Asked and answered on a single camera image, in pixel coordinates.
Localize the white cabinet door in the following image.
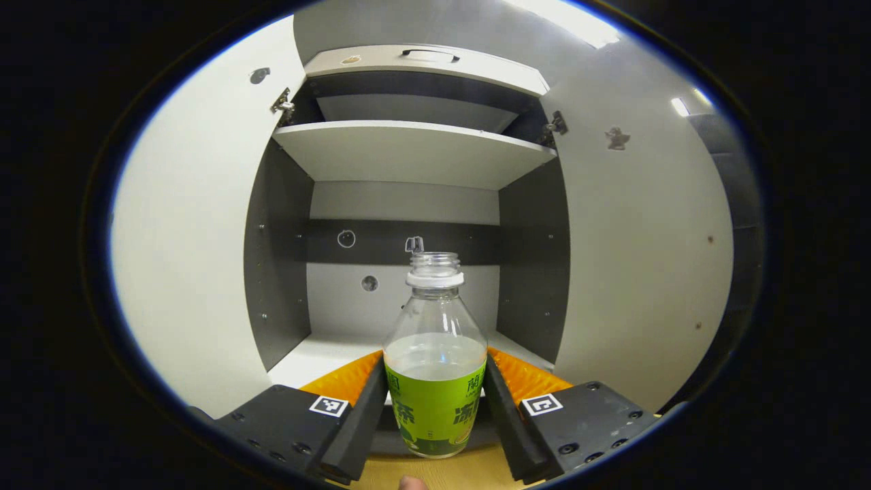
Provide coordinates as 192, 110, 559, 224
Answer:
109, 15, 307, 419
541, 51, 736, 414

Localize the white cabinet shelf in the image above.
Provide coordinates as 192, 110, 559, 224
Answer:
272, 120, 557, 191
267, 331, 555, 406

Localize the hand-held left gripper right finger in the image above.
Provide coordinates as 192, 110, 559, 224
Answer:
484, 347, 661, 485

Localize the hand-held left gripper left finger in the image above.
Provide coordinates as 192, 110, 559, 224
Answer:
187, 350, 389, 485

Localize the long ceiling light panel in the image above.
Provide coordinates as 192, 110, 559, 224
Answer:
504, 0, 621, 50

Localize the green label plastic bottle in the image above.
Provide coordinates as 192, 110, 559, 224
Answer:
382, 252, 489, 459

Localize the white and grey cabinet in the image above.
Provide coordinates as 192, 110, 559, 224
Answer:
244, 44, 572, 409

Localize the small ceiling light panel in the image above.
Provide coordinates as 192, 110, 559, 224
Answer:
670, 88, 712, 118

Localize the metal door hinge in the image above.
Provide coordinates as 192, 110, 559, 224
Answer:
271, 87, 295, 127
542, 111, 568, 147

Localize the black backdrop cloth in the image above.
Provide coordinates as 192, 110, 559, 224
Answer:
687, 112, 766, 409

